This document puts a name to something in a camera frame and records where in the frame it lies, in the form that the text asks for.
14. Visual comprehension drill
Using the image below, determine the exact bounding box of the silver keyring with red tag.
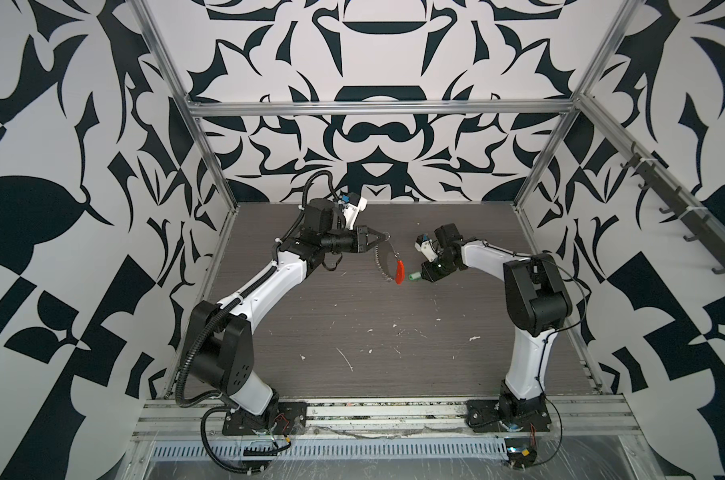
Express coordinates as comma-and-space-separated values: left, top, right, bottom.
374, 240, 405, 285

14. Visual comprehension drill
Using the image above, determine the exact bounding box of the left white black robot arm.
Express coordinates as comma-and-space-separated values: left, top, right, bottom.
174, 193, 388, 417

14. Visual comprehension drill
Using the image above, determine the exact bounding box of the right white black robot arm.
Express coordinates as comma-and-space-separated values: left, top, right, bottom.
414, 224, 573, 400

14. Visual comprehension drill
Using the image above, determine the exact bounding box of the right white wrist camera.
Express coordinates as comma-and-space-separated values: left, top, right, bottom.
414, 234, 439, 262

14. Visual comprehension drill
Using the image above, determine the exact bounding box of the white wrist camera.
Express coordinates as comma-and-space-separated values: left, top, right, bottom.
414, 234, 439, 262
340, 193, 367, 230

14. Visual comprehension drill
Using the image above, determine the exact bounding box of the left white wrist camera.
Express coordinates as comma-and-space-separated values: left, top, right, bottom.
340, 193, 367, 230

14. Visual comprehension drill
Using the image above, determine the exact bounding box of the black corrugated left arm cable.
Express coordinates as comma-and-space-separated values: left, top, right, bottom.
173, 170, 352, 476

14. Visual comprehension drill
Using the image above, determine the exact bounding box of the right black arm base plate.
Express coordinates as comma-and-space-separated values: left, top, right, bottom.
465, 395, 551, 433

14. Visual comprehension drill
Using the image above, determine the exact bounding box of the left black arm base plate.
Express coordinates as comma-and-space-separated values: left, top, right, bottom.
222, 401, 308, 436

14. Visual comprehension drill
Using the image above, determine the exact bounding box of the white slotted cable duct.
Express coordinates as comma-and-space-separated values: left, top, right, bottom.
152, 437, 508, 461

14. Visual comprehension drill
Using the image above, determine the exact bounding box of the black wall hook rail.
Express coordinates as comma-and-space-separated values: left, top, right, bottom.
621, 141, 725, 276

